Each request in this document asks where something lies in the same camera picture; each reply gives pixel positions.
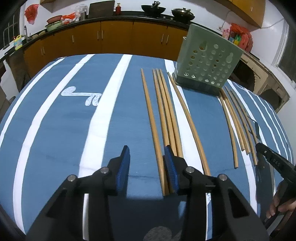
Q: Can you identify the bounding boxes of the wooden chopstick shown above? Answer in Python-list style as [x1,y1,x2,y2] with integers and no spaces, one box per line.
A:
[160,70,183,157]
[168,73,211,176]
[225,87,258,166]
[140,68,170,196]
[220,89,245,151]
[156,69,177,154]
[228,96,251,154]
[152,69,170,196]
[231,90,259,144]
[219,94,239,169]

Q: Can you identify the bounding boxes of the upper wooden kitchen cabinets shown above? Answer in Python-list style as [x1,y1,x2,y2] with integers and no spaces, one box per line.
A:
[216,0,266,28]

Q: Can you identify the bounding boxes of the wooden kitchen cabinets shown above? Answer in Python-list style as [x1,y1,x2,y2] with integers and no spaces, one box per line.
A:
[216,0,266,28]
[24,21,187,77]

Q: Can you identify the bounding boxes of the lower wooden kitchen cabinets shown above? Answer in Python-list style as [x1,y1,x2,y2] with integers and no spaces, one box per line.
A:
[24,21,187,77]

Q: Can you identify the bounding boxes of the right hand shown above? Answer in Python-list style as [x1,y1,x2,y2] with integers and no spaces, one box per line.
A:
[265,180,296,219]

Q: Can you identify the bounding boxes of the white side table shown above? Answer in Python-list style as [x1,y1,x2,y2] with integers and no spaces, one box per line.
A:
[229,52,290,113]

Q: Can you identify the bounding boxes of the blue white striped tablecloth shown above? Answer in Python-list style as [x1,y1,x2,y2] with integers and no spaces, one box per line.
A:
[1,54,295,240]

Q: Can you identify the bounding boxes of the right window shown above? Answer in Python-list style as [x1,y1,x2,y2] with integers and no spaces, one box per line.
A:
[277,21,295,82]

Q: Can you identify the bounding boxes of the green perforated utensil holder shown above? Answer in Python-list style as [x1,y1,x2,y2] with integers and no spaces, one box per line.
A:
[175,24,243,96]

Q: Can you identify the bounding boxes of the red bags and bottles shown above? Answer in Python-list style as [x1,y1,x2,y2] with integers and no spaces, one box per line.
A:
[222,23,253,53]

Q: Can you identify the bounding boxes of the yellow detergent bottle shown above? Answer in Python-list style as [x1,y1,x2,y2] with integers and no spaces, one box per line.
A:
[14,35,23,50]

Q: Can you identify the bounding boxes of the black wok with lid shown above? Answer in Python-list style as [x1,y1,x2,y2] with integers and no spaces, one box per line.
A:
[171,8,195,23]

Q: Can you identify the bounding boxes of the sink faucet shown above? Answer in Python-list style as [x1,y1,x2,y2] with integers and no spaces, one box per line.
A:
[23,25,31,42]

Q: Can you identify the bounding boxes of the left barred window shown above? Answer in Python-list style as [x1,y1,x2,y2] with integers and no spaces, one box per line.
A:
[0,10,20,49]

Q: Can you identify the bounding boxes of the stacked bowls on counter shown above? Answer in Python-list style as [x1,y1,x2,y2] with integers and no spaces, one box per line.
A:
[45,15,62,32]

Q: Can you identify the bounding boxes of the clear plastic jar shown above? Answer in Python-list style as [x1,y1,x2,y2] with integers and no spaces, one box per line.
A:
[75,4,88,20]

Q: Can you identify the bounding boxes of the dark cutting board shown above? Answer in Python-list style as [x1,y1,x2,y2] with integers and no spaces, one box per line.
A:
[88,1,115,19]

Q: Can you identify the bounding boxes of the red bottle on counter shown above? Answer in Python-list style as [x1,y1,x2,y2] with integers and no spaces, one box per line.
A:
[115,3,121,15]

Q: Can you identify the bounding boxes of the black wok with handle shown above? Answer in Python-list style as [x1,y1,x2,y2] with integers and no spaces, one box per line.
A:
[141,1,166,16]

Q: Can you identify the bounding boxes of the red plastic bag on wall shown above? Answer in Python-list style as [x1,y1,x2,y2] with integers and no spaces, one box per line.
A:
[24,4,39,25]

